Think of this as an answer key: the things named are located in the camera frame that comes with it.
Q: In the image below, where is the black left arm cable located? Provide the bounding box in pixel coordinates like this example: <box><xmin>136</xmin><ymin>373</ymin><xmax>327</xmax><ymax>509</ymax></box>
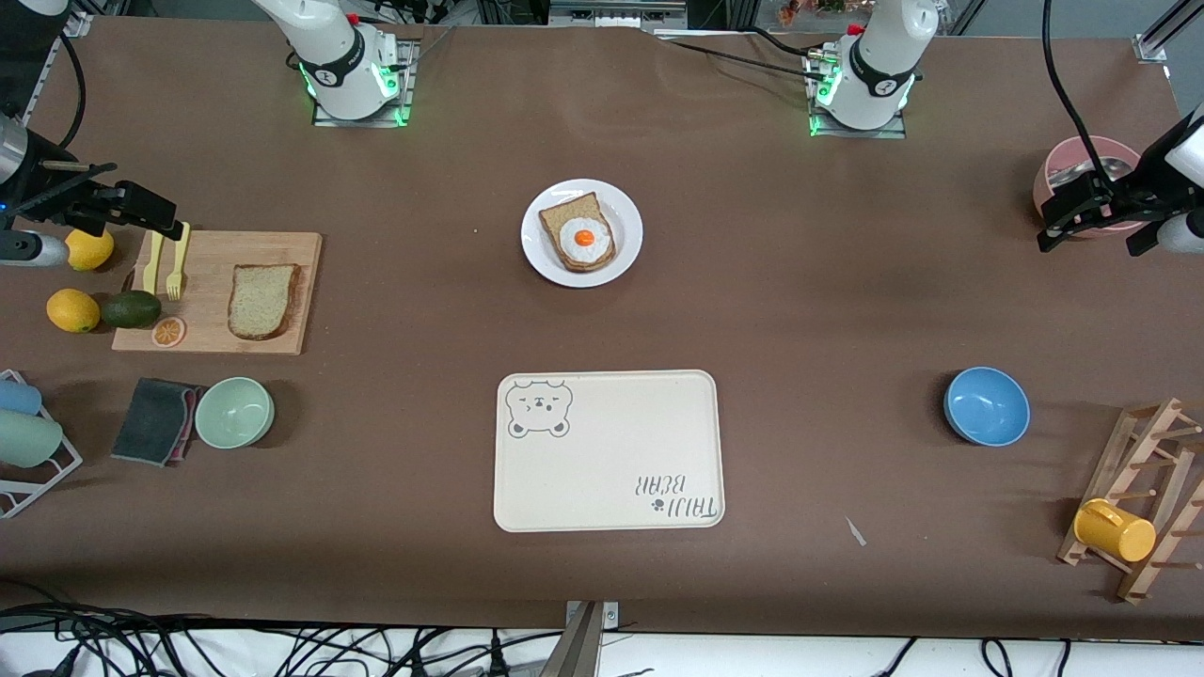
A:
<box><xmin>1040</xmin><ymin>0</ymin><xmax>1120</xmax><ymax>194</ymax></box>

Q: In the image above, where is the dark grey folded cloth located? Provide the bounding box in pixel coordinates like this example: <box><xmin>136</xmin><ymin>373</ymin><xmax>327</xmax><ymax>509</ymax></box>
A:
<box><xmin>110</xmin><ymin>378</ymin><xmax>200</xmax><ymax>467</ymax></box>

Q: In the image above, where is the beige bear print tray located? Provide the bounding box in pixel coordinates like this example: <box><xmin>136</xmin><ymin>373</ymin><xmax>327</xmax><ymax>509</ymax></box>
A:
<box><xmin>493</xmin><ymin>370</ymin><xmax>726</xmax><ymax>533</ymax></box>

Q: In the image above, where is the black cable across table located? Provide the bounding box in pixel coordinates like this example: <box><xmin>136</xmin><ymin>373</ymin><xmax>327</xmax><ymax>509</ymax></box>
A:
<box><xmin>658</xmin><ymin>26</ymin><xmax>829</xmax><ymax>81</ymax></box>

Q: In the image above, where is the wooden cutting board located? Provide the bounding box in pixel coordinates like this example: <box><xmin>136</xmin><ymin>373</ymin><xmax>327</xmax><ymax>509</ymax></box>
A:
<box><xmin>111</xmin><ymin>230</ymin><xmax>323</xmax><ymax>356</ymax></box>

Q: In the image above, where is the yellow plastic fork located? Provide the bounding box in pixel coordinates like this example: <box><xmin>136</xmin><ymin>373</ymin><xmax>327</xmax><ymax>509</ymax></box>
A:
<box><xmin>166</xmin><ymin>222</ymin><xmax>191</xmax><ymax>302</ymax></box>

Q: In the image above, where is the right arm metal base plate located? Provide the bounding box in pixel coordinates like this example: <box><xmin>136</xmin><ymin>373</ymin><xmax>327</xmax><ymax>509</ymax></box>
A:
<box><xmin>312</xmin><ymin>38</ymin><xmax>417</xmax><ymax>128</ymax></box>

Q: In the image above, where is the toy fried egg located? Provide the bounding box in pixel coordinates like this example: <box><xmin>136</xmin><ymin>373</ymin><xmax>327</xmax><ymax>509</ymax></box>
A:
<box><xmin>559</xmin><ymin>217</ymin><xmax>610</xmax><ymax>264</ymax></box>

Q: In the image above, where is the metal table edge bracket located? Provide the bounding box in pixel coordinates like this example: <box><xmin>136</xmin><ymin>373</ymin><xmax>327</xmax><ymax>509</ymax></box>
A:
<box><xmin>541</xmin><ymin>600</ymin><xmax>620</xmax><ymax>677</ymax></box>

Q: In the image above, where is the yellow mug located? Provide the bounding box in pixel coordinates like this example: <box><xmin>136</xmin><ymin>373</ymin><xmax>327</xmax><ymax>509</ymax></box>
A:
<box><xmin>1073</xmin><ymin>498</ymin><xmax>1157</xmax><ymax>563</ymax></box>

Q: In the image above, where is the white wire rack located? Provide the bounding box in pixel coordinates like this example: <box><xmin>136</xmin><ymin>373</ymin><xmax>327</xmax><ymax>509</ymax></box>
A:
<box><xmin>0</xmin><ymin>370</ymin><xmax>84</xmax><ymax>520</ymax></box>

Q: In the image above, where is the white round plate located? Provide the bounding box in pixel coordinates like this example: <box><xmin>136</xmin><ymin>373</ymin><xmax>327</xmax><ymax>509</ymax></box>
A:
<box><xmin>521</xmin><ymin>179</ymin><xmax>644</xmax><ymax>288</ymax></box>

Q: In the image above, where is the blue bowl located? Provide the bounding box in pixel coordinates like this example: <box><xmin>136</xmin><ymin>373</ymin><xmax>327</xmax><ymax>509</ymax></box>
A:
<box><xmin>943</xmin><ymin>367</ymin><xmax>1031</xmax><ymax>447</ymax></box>

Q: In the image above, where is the yellow lemon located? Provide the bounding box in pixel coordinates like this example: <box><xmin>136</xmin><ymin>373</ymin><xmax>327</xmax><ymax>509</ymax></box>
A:
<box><xmin>63</xmin><ymin>228</ymin><xmax>115</xmax><ymax>272</ymax></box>
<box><xmin>46</xmin><ymin>289</ymin><xmax>101</xmax><ymax>334</ymax></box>

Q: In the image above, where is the pale green cup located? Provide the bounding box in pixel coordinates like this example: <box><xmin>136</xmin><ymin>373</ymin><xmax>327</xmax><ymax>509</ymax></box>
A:
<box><xmin>0</xmin><ymin>409</ymin><xmax>64</xmax><ymax>469</ymax></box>

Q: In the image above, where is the pale green bowl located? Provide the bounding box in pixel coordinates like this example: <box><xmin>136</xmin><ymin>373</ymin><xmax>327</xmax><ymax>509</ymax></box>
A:
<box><xmin>195</xmin><ymin>377</ymin><xmax>276</xmax><ymax>449</ymax></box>

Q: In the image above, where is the dark green avocado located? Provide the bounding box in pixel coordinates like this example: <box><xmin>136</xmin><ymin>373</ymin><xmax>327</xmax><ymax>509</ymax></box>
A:
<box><xmin>100</xmin><ymin>291</ymin><xmax>162</xmax><ymax>330</ymax></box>

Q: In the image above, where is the wooden mug rack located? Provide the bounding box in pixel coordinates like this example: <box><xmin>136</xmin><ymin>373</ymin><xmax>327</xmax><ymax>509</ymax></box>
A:
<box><xmin>1056</xmin><ymin>397</ymin><xmax>1204</xmax><ymax>605</ymax></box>

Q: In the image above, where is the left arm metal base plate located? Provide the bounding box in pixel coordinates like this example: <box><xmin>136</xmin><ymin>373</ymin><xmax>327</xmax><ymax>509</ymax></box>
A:
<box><xmin>804</xmin><ymin>47</ymin><xmax>909</xmax><ymax>140</ymax></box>

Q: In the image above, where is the plain brown bread slice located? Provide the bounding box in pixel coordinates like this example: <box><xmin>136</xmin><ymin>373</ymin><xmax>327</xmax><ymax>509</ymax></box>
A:
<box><xmin>227</xmin><ymin>263</ymin><xmax>303</xmax><ymax>341</ymax></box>

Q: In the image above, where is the pink bowl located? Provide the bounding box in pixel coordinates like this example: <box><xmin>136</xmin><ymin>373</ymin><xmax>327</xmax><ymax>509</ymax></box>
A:
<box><xmin>1033</xmin><ymin>135</ymin><xmax>1144</xmax><ymax>238</ymax></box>

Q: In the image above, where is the metal ladle spoon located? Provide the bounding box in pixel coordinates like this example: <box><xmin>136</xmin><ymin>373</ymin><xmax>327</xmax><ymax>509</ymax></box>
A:
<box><xmin>1049</xmin><ymin>158</ymin><xmax>1130</xmax><ymax>191</ymax></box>

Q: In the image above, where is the light blue cup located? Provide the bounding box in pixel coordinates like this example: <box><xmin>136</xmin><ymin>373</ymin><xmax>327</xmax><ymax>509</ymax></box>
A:
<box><xmin>0</xmin><ymin>379</ymin><xmax>43</xmax><ymax>417</ymax></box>

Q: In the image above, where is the black floor cable bundle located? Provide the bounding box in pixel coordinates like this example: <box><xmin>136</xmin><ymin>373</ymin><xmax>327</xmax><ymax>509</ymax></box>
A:
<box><xmin>0</xmin><ymin>578</ymin><xmax>565</xmax><ymax>677</ymax></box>

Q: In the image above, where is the toast with fried egg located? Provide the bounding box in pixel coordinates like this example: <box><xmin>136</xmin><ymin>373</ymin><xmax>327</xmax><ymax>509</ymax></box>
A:
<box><xmin>538</xmin><ymin>192</ymin><xmax>618</xmax><ymax>274</ymax></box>

